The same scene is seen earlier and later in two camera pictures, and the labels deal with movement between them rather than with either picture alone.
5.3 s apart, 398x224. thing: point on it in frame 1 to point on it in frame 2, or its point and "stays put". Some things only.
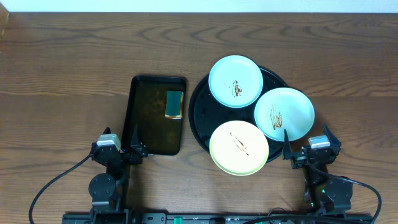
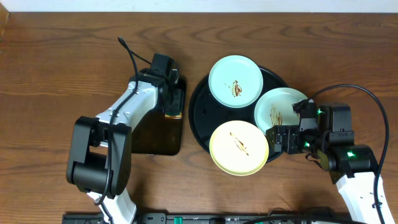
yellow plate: (239, 148) stays put
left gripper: (123, 156) to (173, 98)
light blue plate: (284, 108) stays put
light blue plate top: (236, 81) stays put
